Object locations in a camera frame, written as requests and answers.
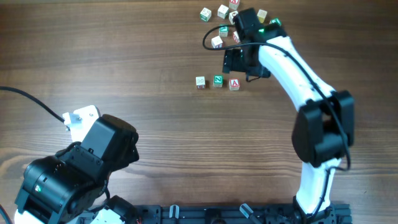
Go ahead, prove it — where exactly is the red A top block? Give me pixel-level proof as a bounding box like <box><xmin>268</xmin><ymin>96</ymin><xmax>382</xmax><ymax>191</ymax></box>
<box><xmin>228</xmin><ymin>78</ymin><xmax>240</xmax><ymax>91</ymax></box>

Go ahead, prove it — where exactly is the green Z top block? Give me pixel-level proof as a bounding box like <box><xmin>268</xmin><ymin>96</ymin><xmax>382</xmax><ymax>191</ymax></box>
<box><xmin>213</xmin><ymin>75</ymin><xmax>223</xmax><ymax>88</ymax></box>

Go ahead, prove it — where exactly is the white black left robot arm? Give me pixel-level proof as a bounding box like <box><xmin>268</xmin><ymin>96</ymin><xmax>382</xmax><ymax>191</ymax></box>
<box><xmin>15</xmin><ymin>114</ymin><xmax>139</xmax><ymax>223</ymax></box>

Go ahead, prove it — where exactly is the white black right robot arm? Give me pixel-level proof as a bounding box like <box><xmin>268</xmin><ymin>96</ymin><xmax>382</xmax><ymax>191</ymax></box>
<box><xmin>223</xmin><ymin>8</ymin><xmax>354</xmax><ymax>223</ymax></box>

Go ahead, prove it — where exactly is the snail picture wooden block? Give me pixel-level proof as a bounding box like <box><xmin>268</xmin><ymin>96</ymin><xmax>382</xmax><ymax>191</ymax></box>
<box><xmin>233</xmin><ymin>31</ymin><xmax>241</xmax><ymax>44</ymax></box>

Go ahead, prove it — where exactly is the red I wooden block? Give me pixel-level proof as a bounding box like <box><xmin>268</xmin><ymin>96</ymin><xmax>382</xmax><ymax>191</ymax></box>
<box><xmin>211</xmin><ymin>35</ymin><xmax>223</xmax><ymax>50</ymax></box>

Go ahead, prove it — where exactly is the green V top block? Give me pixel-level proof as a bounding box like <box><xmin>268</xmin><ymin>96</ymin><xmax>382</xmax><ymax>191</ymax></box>
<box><xmin>218</xmin><ymin>24</ymin><xmax>229</xmax><ymax>37</ymax></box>

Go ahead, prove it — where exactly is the yellow letter block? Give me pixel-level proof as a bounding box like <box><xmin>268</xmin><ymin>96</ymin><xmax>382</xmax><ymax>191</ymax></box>
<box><xmin>257</xmin><ymin>9</ymin><xmax>267</xmax><ymax>23</ymax></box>

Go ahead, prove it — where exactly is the yellow rim picture block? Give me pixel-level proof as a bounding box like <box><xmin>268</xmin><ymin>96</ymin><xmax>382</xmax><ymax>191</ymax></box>
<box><xmin>229</xmin><ymin>11</ymin><xmax>238</xmax><ymax>25</ymax></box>

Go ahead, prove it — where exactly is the green E top block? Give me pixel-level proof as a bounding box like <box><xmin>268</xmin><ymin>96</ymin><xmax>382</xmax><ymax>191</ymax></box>
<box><xmin>269</xmin><ymin>17</ymin><xmax>282</xmax><ymax>26</ymax></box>

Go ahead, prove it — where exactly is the green N side block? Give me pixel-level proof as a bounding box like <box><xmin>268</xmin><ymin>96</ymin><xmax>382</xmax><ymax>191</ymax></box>
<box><xmin>217</xmin><ymin>4</ymin><xmax>229</xmax><ymax>19</ymax></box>

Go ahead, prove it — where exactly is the red X top block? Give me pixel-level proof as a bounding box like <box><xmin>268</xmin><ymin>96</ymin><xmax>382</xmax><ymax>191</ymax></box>
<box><xmin>229</xmin><ymin>0</ymin><xmax>240</xmax><ymax>10</ymax></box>

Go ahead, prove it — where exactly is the green letter block far left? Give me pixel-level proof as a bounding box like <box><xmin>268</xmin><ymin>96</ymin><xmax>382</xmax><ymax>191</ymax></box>
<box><xmin>200</xmin><ymin>7</ymin><xmax>211</xmax><ymax>22</ymax></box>

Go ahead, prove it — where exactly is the black right camera cable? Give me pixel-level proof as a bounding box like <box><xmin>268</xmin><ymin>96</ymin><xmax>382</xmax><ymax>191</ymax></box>
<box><xmin>201</xmin><ymin>24</ymin><xmax>352</xmax><ymax>224</ymax></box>

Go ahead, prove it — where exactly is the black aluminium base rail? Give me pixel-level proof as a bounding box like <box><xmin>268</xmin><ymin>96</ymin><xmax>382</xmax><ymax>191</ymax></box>
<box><xmin>133</xmin><ymin>203</ymin><xmax>352</xmax><ymax>224</ymax></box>

